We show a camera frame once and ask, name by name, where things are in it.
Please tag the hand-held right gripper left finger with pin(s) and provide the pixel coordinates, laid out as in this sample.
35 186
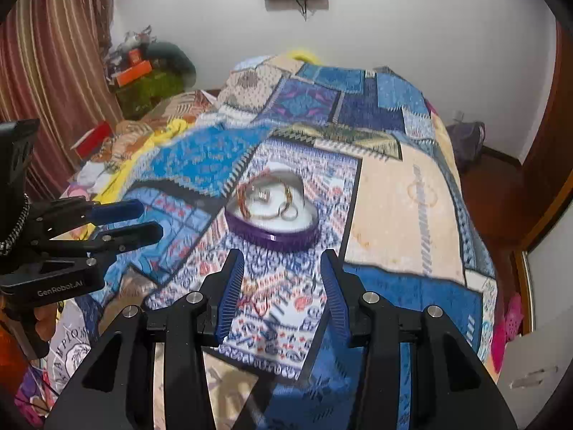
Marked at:
230 295

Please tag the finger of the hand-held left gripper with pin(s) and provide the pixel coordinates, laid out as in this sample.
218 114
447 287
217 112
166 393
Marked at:
138 234
118 211

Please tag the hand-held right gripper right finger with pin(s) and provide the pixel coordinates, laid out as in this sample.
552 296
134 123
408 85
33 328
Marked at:
333 295

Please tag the purple heart-shaped jewelry box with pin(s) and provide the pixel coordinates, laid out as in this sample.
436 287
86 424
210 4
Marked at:
273 235

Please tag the red and gold bangle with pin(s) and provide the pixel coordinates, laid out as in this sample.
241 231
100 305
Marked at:
242 201

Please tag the thin gold bangle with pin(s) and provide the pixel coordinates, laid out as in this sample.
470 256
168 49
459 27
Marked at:
286 193

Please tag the person's left hand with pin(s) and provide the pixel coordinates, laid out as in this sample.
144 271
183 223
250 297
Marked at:
45 312

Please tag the red box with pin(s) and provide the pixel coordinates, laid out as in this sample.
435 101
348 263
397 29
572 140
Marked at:
92 139

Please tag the white printed cloth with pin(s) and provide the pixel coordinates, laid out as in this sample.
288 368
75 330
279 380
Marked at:
74 345

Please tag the yellow cloth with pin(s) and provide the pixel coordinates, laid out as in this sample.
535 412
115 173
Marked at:
168 131

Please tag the patchwork printed blanket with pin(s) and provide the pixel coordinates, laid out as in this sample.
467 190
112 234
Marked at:
403 210

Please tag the brown floral bedsheet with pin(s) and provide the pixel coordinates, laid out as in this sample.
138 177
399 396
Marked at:
179 105

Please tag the green cloth pile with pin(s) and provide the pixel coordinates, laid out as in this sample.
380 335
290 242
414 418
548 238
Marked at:
150 92

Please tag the orange box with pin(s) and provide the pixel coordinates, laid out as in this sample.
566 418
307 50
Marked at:
133 73

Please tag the dark green bag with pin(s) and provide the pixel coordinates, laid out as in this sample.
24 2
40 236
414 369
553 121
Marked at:
172 58

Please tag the striped red curtain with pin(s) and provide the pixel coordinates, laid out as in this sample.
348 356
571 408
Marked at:
58 53

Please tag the pink slippers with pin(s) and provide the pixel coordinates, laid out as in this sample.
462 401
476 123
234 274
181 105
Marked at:
508 322

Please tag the purple backpack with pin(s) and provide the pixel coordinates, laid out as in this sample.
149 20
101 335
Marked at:
468 143

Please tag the white cabinet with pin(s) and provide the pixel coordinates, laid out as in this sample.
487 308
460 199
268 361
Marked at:
541 322

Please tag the yellow pillow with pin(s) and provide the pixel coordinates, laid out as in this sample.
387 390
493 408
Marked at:
305 56

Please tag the wooden door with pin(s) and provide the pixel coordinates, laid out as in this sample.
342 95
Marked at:
553 152

